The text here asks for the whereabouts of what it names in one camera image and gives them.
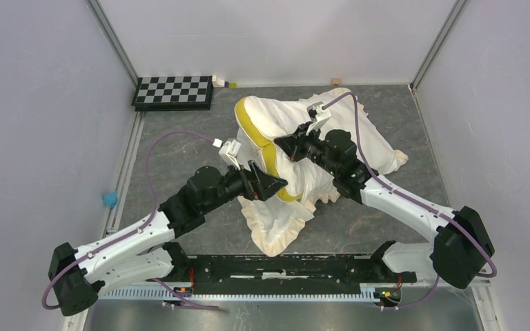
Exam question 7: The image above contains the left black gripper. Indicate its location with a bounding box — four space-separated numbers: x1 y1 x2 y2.
202 158 287 213

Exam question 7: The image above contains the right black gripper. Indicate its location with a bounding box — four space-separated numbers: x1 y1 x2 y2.
275 121 340 177

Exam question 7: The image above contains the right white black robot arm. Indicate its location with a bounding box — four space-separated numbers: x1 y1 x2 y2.
274 124 497 289

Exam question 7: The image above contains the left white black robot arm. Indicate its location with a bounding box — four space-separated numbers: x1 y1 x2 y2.
41 161 288 317

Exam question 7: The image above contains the small white block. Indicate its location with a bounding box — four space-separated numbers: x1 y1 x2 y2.
211 75 229 88

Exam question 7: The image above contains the black white checkerboard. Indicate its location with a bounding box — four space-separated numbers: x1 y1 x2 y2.
131 75 213 112

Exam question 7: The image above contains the blue small object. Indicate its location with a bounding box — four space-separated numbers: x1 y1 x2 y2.
102 191 118 209

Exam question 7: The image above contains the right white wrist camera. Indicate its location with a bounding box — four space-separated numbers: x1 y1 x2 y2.
306 101 331 135

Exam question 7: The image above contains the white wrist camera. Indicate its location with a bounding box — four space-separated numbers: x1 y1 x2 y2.
306 101 331 135
212 138 242 170

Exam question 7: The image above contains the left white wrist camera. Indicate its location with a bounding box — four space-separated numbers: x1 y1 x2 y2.
212 138 242 170

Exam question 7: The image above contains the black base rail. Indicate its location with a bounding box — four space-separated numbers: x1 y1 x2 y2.
163 254 417 294

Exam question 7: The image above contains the white toothed cable tray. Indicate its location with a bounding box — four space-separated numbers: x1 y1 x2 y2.
100 284 400 303

